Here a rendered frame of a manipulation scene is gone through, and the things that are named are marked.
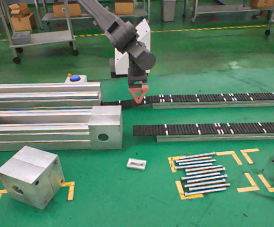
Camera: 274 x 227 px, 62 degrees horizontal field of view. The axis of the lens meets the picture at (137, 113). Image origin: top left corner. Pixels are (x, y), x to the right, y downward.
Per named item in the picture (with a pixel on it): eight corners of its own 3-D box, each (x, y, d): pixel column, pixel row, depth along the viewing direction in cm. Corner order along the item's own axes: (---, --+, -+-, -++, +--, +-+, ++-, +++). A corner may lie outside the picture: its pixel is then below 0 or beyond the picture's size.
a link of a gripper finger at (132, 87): (129, 106, 82) (128, 82, 77) (128, 96, 88) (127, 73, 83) (148, 105, 82) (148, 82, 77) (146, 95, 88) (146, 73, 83)
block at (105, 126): (123, 124, 80) (121, 101, 75) (121, 149, 70) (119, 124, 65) (97, 125, 80) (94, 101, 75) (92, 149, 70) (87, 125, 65)
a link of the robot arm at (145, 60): (126, 19, 72) (107, 40, 73) (139, 28, 63) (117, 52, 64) (149, 44, 79) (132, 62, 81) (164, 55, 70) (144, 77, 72)
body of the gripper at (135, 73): (128, 85, 78) (127, 64, 74) (127, 72, 87) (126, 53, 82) (147, 84, 78) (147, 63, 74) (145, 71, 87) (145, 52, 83)
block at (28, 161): (71, 174, 62) (64, 148, 57) (42, 210, 54) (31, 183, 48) (41, 165, 65) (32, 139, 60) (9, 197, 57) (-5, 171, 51)
